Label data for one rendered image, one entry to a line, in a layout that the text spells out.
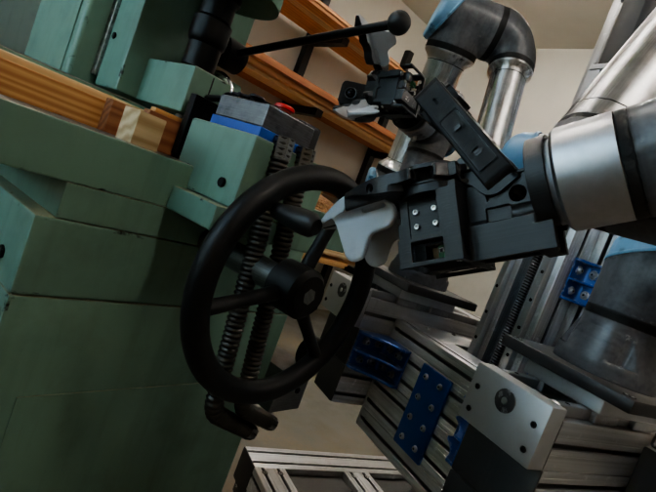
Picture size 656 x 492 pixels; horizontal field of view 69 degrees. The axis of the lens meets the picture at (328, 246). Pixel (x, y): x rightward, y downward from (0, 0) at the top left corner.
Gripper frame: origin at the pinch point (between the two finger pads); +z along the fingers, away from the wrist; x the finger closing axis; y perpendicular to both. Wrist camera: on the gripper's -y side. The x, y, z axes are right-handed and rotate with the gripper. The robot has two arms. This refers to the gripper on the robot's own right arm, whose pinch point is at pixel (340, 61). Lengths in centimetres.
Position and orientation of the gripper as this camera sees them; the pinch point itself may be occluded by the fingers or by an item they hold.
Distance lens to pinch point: 79.1
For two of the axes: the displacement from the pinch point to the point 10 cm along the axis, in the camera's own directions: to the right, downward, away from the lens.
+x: -2.4, 9.7, -0.4
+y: 7.7, 1.7, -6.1
